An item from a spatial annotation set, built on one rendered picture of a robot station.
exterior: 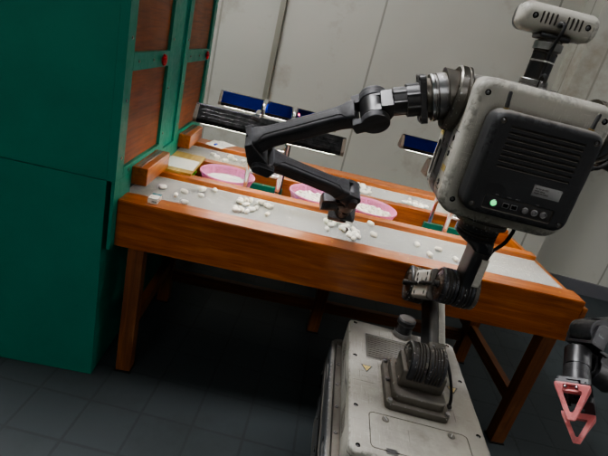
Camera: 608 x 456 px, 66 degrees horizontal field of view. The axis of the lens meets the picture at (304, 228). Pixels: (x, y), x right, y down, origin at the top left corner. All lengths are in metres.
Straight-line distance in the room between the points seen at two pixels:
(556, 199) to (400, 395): 0.73
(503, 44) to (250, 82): 1.93
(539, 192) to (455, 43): 2.79
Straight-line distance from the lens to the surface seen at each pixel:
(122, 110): 1.67
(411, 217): 2.54
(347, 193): 1.58
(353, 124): 1.26
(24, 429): 1.99
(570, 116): 1.26
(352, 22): 3.82
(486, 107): 1.20
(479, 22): 3.94
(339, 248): 1.74
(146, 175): 1.86
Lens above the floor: 1.42
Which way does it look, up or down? 21 degrees down
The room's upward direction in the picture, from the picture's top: 14 degrees clockwise
